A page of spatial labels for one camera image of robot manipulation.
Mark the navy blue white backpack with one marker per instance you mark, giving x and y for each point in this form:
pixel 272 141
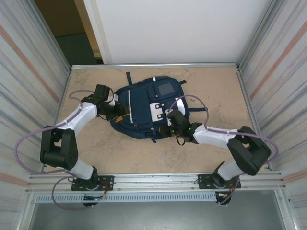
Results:
pixel 144 105

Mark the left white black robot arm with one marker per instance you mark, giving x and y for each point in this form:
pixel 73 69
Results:
pixel 81 115

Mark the grey metal panel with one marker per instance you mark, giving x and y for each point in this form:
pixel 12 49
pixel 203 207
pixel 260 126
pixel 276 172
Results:
pixel 156 218

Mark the aluminium mounting rail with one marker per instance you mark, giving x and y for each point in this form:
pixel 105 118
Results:
pixel 156 182

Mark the aluminium frame side rail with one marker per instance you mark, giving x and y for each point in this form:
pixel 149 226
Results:
pixel 63 95
pixel 245 91

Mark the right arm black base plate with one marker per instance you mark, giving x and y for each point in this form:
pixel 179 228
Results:
pixel 202 182

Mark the aluminium frame crossbar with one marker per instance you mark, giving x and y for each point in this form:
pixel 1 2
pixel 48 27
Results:
pixel 156 65

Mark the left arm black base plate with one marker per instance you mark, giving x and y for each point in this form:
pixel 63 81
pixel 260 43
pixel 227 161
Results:
pixel 109 182

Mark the white door frame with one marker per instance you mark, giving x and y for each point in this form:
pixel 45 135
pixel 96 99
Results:
pixel 98 28

